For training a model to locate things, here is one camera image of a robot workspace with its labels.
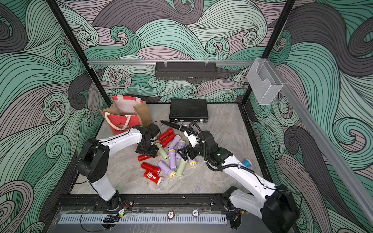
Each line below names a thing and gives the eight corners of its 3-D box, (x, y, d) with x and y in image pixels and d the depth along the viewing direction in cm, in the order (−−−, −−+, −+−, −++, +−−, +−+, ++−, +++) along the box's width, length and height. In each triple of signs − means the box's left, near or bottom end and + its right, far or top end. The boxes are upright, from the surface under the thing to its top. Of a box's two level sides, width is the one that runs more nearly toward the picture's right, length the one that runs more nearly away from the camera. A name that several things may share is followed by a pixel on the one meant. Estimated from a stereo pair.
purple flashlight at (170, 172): (156, 166, 87) (155, 165, 85) (160, 161, 89) (160, 159, 87) (172, 179, 82) (172, 178, 80) (176, 173, 84) (176, 172, 82)
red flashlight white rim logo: (143, 178, 83) (141, 176, 80) (147, 172, 86) (145, 169, 83) (161, 186, 80) (160, 184, 77) (164, 179, 83) (163, 177, 80)
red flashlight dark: (141, 168, 87) (139, 166, 84) (144, 163, 89) (143, 161, 86) (159, 176, 84) (158, 174, 81) (161, 170, 86) (161, 168, 84)
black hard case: (169, 123, 109) (169, 118, 104) (171, 103, 124) (170, 98, 119) (208, 123, 109) (209, 118, 105) (205, 103, 124) (206, 98, 119)
